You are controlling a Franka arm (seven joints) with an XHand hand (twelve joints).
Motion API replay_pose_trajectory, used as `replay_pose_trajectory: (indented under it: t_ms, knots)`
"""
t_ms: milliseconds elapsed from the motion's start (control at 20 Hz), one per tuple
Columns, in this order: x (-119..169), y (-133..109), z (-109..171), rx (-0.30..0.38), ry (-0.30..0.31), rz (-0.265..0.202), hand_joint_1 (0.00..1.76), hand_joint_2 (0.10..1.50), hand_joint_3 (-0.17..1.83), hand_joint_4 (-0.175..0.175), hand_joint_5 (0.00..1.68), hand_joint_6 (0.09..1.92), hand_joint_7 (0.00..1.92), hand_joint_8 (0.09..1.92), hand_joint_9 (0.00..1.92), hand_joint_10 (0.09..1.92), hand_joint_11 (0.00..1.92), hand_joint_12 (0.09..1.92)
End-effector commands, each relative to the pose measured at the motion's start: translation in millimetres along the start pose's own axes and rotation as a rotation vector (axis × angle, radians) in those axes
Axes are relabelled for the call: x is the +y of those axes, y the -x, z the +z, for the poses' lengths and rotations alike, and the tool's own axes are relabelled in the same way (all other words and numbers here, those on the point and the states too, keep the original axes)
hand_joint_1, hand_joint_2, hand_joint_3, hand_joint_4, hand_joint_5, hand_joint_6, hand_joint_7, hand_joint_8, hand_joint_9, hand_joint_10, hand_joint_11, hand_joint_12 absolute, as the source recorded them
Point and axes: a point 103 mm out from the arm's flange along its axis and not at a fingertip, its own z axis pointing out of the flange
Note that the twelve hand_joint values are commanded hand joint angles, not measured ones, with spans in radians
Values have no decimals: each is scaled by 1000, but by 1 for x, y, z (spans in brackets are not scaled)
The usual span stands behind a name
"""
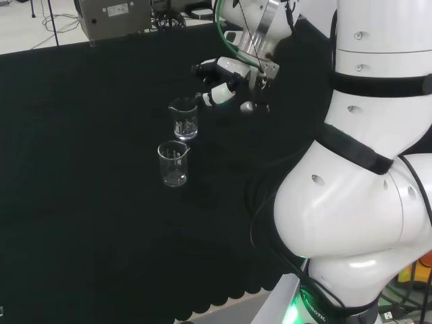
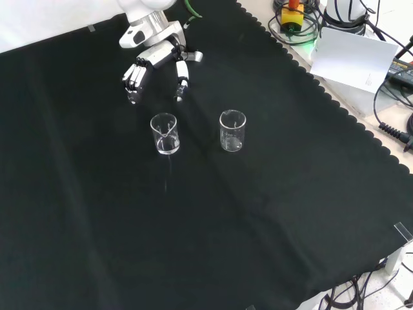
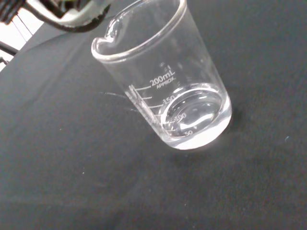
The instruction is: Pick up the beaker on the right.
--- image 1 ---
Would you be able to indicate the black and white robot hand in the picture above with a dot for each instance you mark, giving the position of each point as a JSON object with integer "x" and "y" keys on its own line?
{"x": 229, "y": 65}

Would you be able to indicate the clear glass beaker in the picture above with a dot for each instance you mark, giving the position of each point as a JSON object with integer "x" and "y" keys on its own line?
{"x": 173, "y": 179}
{"x": 184, "y": 133}

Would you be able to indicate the black tripod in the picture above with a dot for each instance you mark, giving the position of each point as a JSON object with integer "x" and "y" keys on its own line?
{"x": 168, "y": 17}

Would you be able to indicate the grey metal box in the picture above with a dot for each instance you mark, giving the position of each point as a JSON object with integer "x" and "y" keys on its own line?
{"x": 114, "y": 17}

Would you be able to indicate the black bench cloth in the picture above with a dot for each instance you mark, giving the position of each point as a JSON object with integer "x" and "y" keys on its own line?
{"x": 84, "y": 168}

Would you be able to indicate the yellow stop button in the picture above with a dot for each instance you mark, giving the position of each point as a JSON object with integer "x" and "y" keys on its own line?
{"x": 418, "y": 273}

